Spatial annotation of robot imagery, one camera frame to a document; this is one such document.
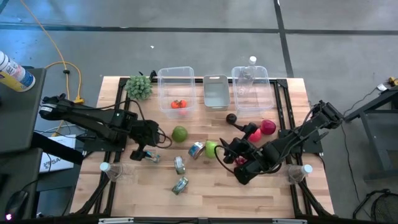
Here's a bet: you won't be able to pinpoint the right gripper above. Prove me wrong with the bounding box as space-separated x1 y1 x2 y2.
220 122 259 165

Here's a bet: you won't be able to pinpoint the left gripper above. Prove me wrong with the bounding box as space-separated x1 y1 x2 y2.
129 119 161 161

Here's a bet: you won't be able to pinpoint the orange red apple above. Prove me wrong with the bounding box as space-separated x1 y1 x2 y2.
248 128 263 144

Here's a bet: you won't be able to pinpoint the clear plastic bottle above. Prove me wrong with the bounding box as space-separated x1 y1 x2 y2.
99 161 135 184
285 164 313 184
236 55 258 97

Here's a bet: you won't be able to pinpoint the light green apple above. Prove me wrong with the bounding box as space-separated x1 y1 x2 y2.
204 140 220 159

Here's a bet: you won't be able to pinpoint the dark green apple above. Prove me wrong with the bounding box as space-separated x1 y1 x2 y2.
171 125 189 144

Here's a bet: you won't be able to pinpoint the green label tuna can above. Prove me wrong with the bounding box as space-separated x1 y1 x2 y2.
171 175 190 196

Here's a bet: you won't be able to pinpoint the blue red label can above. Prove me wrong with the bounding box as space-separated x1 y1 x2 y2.
187 141 206 161

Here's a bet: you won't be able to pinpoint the orange tomatoes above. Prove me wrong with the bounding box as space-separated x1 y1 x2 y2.
170 98 188 116

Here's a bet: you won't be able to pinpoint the dark red apple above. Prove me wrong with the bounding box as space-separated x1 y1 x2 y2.
259 119 277 136

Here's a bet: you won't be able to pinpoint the clear plastic bin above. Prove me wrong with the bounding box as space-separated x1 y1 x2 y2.
157 65 197 119
231 65 275 118

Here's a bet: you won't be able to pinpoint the small grey plastic bin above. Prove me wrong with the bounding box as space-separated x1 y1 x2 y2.
202 74 231 112

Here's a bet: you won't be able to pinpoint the green artificial plant white pot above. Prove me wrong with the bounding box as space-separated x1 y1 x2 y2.
124 74 154 101

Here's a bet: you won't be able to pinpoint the white cardboard box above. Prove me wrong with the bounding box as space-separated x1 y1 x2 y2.
39 134 77 174

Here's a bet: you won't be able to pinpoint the black desk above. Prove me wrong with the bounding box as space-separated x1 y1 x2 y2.
0 67 85 220

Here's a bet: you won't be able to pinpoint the black computer mouse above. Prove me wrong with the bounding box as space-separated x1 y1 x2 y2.
4 190 29 220

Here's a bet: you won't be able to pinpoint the white yellow wipes canister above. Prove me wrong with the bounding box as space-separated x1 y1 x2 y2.
0 50 37 93

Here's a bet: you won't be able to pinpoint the grey metal bracket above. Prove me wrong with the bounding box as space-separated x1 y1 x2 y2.
98 217 134 224
272 218 308 224

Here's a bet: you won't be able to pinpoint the yellow power cable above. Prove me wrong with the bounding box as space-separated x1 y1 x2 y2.
19 0 85 138

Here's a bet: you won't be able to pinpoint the black cable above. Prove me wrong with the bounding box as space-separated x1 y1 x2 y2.
340 123 361 203

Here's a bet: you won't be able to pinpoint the black metal desk frame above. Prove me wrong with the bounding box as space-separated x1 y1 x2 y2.
343 85 398 181

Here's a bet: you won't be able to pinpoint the black wire basket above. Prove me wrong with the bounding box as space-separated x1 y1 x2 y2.
369 191 398 223

